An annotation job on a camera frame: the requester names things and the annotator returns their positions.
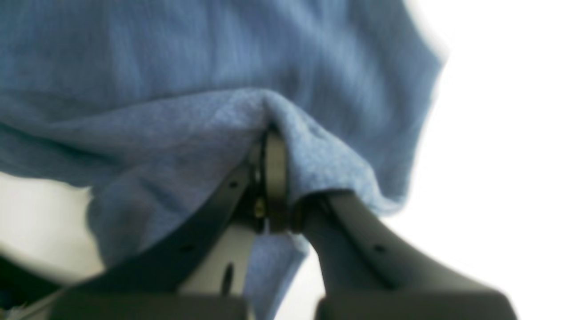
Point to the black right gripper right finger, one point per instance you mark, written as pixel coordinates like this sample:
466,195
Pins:
370,273

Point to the blue T-shirt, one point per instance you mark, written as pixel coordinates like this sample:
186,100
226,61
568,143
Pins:
155,104

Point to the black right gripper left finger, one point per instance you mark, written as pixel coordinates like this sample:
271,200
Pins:
198,271

